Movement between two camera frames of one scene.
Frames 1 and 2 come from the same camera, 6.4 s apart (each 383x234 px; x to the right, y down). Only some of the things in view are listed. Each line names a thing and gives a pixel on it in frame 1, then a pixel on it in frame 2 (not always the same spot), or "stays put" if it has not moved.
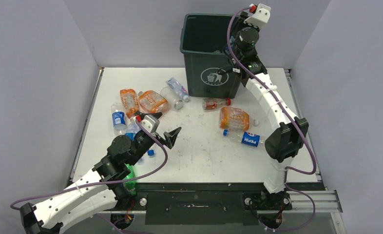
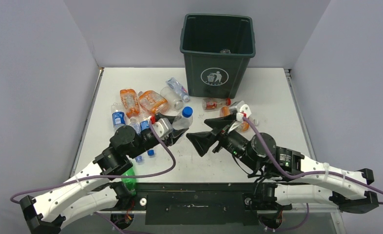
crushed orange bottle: (235, 118) stays put
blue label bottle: (119, 119) stays put
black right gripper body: (239, 25) -> (232, 141)
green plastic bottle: (131, 185) stays put
